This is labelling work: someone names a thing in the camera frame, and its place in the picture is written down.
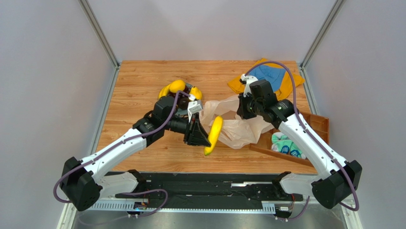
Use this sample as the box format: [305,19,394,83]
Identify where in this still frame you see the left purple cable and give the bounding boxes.
[52,90,196,204]

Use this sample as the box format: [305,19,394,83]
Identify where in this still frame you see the purple cable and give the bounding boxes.
[52,90,196,204]
[244,61,360,212]

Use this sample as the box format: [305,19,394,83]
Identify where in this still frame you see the yellow lemon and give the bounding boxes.
[168,80,186,93]

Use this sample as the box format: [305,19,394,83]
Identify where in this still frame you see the brown wooden divided tray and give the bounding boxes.
[250,112,329,167]

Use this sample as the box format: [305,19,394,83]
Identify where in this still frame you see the teal white rolled socks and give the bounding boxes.
[271,132,306,159]

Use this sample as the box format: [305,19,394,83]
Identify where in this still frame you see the blue bucket hat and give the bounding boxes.
[249,65,286,92]

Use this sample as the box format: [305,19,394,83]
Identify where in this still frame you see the yellow banana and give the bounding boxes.
[204,116,223,156]
[158,85,170,100]

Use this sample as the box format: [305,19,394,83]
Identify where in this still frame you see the grey-blue fruit plate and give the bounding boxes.
[175,83,193,116]

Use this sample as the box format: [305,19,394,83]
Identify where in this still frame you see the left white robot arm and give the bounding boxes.
[53,94,223,211]

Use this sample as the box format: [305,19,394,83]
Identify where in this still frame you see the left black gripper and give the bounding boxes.
[162,112,211,147]

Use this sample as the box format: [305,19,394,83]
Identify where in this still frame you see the translucent plastic bag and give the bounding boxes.
[200,95,274,149]

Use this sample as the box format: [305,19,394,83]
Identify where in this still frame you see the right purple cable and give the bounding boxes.
[244,61,360,212]

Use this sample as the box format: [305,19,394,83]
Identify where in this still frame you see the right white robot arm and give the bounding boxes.
[237,76,363,209]

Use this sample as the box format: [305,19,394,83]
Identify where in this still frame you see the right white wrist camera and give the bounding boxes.
[240,74,258,97]

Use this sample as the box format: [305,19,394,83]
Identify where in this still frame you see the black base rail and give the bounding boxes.
[66,171,353,220]

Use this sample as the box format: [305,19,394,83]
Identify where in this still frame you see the yellow cloth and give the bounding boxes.
[227,63,305,100]

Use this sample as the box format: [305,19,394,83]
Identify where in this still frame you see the dark purple grapes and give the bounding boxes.
[177,96,190,110]

